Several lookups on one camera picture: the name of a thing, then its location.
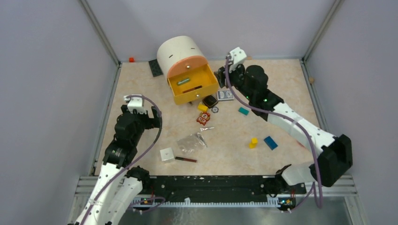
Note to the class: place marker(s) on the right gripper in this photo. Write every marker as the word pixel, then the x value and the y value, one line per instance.
pixel 221 77

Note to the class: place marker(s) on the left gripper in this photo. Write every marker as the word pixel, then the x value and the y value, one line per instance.
pixel 153 122

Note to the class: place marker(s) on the dark red lipstick tube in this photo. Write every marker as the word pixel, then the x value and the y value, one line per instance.
pixel 186 159

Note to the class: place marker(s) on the green tube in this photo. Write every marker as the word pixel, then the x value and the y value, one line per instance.
pixel 181 82

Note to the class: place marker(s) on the white round drawer organizer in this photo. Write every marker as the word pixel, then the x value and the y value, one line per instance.
pixel 180 58

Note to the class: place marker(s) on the clear plastic wrapper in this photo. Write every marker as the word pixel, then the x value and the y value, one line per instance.
pixel 192 143

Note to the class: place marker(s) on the brown lip gloss tube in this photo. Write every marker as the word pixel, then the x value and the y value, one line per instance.
pixel 192 89

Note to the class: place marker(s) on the silver small tube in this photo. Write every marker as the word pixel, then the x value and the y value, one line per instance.
pixel 205 128

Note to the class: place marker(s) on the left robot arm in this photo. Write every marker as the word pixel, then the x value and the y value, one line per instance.
pixel 119 181

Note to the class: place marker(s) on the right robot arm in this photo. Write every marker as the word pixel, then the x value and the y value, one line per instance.
pixel 332 155

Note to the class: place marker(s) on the teal block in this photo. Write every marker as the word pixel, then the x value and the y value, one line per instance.
pixel 243 111

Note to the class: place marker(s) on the blue playing card box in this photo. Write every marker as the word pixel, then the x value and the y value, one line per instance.
pixel 225 95

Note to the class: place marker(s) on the white cosmetic box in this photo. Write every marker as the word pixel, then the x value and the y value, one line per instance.
pixel 167 155

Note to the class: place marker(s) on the yellow cube block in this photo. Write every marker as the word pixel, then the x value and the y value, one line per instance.
pixel 202 108

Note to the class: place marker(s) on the black lego plate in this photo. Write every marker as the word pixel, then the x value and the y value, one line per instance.
pixel 155 68

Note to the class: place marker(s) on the blue lego brick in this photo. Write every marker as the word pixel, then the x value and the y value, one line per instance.
pixel 269 141

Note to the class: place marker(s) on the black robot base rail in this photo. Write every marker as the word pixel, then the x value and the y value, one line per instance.
pixel 219 189

